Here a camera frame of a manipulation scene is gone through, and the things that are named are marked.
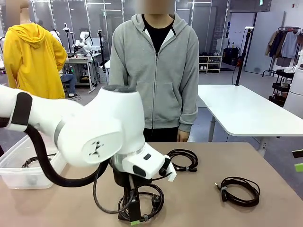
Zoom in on black stand white top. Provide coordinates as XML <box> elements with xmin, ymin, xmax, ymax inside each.
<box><xmin>62</xmin><ymin>23</ymin><xmax>76</xmax><ymax>52</ymax></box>

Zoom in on black power cord round plug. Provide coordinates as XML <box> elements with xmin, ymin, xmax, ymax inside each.
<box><xmin>117</xmin><ymin>183</ymin><xmax>165</xmax><ymax>222</ymax></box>

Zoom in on beige mannequin head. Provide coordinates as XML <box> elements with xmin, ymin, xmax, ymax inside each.
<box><xmin>4</xmin><ymin>0</ymin><xmax>33</xmax><ymax>26</ymax></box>

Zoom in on black clothes rack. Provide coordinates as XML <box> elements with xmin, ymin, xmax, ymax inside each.
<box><xmin>262</xmin><ymin>26</ymin><xmax>303</xmax><ymax>78</ymax></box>

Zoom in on black utility cart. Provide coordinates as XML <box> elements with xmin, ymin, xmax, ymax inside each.
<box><xmin>268</xmin><ymin>69</ymin><xmax>295</xmax><ymax>107</ymax></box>

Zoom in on coiled black cable grey tie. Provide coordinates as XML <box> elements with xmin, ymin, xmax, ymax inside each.
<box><xmin>167</xmin><ymin>148</ymin><xmax>199</xmax><ymax>173</ymax></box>

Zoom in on black tripod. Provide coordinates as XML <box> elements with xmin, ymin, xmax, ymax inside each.
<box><xmin>97</xmin><ymin>29</ymin><xmax>107</xmax><ymax>71</ymax></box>

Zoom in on beige coat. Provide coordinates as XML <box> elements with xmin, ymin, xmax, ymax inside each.
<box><xmin>265</xmin><ymin>31</ymin><xmax>279</xmax><ymax>57</ymax></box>

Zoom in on person's left forearm grey sleeve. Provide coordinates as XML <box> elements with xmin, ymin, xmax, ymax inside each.
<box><xmin>178</xmin><ymin>94</ymin><xmax>200</xmax><ymax>132</ymax></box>

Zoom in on thin black USB cable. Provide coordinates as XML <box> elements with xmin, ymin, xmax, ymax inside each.
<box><xmin>214</xmin><ymin>176</ymin><xmax>261</xmax><ymax>208</ymax></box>

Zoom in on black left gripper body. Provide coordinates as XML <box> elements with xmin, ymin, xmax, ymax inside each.
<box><xmin>113</xmin><ymin>166</ymin><xmax>140</xmax><ymax>197</ymax></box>

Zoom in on navy jacket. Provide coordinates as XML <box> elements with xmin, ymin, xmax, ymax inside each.
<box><xmin>269</xmin><ymin>30</ymin><xmax>288</xmax><ymax>58</ymax></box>

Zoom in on seated person in jeans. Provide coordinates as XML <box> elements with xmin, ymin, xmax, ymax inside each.
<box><xmin>60</xmin><ymin>73</ymin><xmax>80</xmax><ymax>98</ymax></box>

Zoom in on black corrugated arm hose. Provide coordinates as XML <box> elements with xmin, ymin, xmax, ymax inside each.
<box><xmin>23</xmin><ymin>124</ymin><xmax>108</xmax><ymax>188</ymax></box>

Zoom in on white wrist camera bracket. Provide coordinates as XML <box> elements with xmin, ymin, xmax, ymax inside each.
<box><xmin>163</xmin><ymin>155</ymin><xmax>178</xmax><ymax>183</ymax></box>

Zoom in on person in grey hoodie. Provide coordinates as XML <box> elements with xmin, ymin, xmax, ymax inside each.
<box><xmin>109</xmin><ymin>0</ymin><xmax>200</xmax><ymax>143</ymax></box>

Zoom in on yellow hoodie on mannequin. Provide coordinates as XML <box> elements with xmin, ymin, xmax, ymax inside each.
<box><xmin>3</xmin><ymin>23</ymin><xmax>68</xmax><ymax>99</ymax></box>

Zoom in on light blue shirt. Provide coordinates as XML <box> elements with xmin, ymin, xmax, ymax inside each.
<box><xmin>281</xmin><ymin>31</ymin><xmax>299</xmax><ymax>59</ymax></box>

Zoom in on grey workbench desk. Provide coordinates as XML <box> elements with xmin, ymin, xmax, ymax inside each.
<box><xmin>65</xmin><ymin>55</ymin><xmax>99</xmax><ymax>95</ymax></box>

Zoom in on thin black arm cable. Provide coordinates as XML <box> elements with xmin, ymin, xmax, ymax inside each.
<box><xmin>93</xmin><ymin>165</ymin><xmax>133</xmax><ymax>214</ymax></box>

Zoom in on clear plastic storage bin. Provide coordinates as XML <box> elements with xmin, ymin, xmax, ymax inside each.
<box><xmin>0</xmin><ymin>134</ymin><xmax>67</xmax><ymax>190</ymax></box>

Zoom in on person's left hand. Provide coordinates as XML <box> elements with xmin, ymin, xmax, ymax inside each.
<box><xmin>177</xmin><ymin>130</ymin><xmax>189</xmax><ymax>142</ymax></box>

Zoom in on wooden shoe rack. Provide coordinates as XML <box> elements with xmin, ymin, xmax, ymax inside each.
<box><xmin>198</xmin><ymin>55</ymin><xmax>223</xmax><ymax>73</ymax></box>

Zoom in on black bags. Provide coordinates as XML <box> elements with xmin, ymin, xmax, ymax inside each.
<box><xmin>223</xmin><ymin>47</ymin><xmax>241</xmax><ymax>66</ymax></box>

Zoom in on white cylindrical machine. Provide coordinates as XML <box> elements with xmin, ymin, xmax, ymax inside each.
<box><xmin>283</xmin><ymin>49</ymin><xmax>303</xmax><ymax>119</ymax></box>

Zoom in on black pole white top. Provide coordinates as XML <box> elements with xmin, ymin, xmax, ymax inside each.
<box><xmin>235</xmin><ymin>26</ymin><xmax>254</xmax><ymax>86</ymax></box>

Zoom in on black power cord grey plug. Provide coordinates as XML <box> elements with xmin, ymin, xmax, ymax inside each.
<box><xmin>21</xmin><ymin>153</ymin><xmax>57</xmax><ymax>186</ymax></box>

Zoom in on white table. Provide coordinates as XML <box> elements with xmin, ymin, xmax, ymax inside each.
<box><xmin>197</xmin><ymin>84</ymin><xmax>303</xmax><ymax>157</ymax></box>

